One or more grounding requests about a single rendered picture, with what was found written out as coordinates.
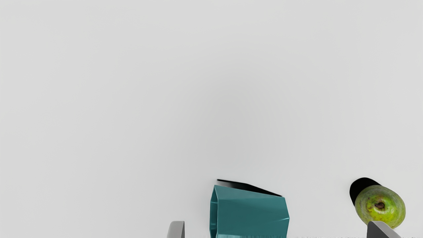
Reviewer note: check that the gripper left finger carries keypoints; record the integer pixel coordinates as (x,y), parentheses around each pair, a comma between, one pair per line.
(176,230)

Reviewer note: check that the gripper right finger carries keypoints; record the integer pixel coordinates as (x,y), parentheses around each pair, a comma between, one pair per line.
(380,230)

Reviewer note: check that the teal faceted mug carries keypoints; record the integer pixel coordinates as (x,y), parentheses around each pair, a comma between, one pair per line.
(249,213)

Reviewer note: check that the green pear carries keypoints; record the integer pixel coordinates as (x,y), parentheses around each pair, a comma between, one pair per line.
(380,205)

